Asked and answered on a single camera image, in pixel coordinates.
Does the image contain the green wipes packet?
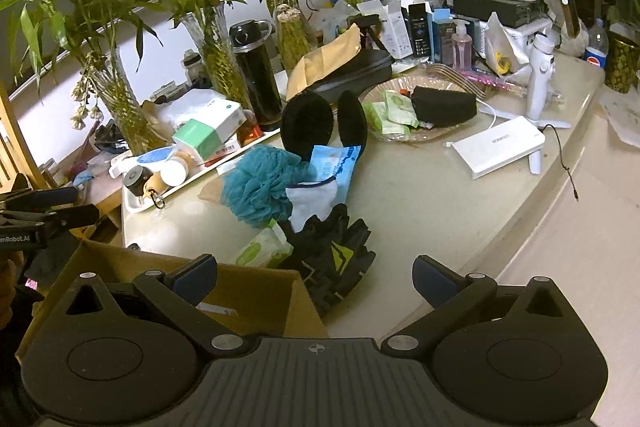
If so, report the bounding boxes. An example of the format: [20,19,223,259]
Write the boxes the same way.
[234,220,293,269]

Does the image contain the teal mesh bath loofah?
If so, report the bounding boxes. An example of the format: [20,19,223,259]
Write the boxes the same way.
[220,145,316,229]

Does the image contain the black neon green gloves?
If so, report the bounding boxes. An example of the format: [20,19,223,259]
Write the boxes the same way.
[279,204,375,319]

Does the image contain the blue white knit glove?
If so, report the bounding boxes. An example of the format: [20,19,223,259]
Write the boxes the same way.
[285,145,363,233]

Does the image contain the wooden chair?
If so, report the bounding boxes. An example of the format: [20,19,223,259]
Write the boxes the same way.
[0,88,48,193]

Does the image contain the brown cardboard box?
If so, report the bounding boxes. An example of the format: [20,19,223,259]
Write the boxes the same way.
[16,241,328,360]

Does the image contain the white serving tray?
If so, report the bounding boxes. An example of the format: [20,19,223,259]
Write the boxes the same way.
[122,129,280,213]

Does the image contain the grey round speaker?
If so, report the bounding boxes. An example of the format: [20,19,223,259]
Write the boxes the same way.
[122,165,153,197]

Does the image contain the white round jar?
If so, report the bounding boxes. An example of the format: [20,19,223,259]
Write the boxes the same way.
[160,156,190,187]

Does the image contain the white blue lotion bottle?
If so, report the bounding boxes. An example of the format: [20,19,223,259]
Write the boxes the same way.
[108,146,175,179]

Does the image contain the white power bank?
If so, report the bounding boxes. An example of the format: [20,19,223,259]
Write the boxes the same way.
[452,116,546,179]

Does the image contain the green white carton box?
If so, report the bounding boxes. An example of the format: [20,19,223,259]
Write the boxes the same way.
[172,98,246,161]

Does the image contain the black foam sponge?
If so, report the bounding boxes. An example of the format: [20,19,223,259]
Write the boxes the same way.
[410,86,477,128]

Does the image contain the green packets on plate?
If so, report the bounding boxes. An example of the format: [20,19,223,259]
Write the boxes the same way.
[362,90,420,141]

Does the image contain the bamboo plant glass vase left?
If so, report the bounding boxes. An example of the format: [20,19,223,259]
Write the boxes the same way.
[1,0,166,156]

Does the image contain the glass plate dish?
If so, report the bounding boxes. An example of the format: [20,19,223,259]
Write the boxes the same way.
[360,75,496,143]

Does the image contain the black zip case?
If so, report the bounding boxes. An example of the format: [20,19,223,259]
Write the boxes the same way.
[307,49,394,104]

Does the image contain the pink hand sanitizer bottle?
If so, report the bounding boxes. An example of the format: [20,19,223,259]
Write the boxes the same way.
[451,18,473,72]

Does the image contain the brown paper envelope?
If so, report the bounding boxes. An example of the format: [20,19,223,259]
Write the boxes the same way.
[285,24,361,101]

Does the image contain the black thermos bottle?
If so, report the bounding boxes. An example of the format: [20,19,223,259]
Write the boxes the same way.
[229,20,283,132]

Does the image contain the pepsi bottle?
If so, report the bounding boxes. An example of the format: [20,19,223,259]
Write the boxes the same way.
[585,18,610,69]

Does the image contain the black electronics box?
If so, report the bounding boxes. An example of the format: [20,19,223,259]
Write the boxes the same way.
[452,0,544,28]

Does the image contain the white gimbal stabilizer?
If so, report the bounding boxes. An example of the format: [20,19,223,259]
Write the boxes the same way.
[525,0,572,129]

